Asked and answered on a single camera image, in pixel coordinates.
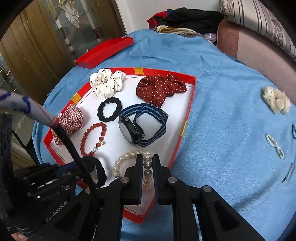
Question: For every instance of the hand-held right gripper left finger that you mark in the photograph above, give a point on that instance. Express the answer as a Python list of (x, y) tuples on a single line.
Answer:
[(140, 185)]

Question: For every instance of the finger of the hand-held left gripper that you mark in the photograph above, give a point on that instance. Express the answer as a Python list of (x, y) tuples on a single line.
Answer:
[(66, 169)]

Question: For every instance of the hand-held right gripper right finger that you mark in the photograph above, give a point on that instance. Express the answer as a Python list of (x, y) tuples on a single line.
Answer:
[(156, 185)]

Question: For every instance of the red cardboard box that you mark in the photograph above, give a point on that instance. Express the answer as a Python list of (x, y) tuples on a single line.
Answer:
[(166, 139)]

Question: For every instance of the red plaid scrunchie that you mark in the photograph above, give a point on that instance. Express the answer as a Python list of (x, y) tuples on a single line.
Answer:
[(72, 120)]

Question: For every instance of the white black-dotted scrunchie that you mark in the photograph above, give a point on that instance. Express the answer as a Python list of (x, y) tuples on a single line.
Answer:
[(106, 84)]

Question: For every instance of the red white-dotted scrunchie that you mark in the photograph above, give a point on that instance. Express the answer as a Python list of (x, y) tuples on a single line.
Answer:
[(159, 89)]

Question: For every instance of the person's left hand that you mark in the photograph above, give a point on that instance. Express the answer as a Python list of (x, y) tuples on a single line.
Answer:
[(19, 237)]

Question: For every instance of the blue blanket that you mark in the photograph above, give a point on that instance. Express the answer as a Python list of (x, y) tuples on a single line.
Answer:
[(226, 143)]

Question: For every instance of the red box lid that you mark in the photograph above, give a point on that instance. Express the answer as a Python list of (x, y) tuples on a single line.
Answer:
[(104, 52)]

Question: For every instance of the wooden door with glass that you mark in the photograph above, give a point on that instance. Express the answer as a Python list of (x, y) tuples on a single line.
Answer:
[(46, 41)]

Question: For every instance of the metal hair clip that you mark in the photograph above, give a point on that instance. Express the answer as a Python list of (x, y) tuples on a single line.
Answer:
[(288, 173)]

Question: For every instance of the thin black headband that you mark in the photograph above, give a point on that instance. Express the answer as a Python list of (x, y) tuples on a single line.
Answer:
[(293, 134)]

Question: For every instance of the cream dotted scrunchie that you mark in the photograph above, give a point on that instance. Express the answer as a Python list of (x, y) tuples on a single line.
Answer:
[(276, 98)]

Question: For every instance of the pink sofa cushion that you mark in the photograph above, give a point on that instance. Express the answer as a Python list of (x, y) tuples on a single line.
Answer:
[(254, 55)]

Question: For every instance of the pile of dark clothes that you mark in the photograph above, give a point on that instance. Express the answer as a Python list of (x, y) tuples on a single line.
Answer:
[(189, 19)]

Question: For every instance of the striped floral pillow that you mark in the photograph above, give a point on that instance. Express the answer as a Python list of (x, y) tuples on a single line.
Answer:
[(266, 25)]

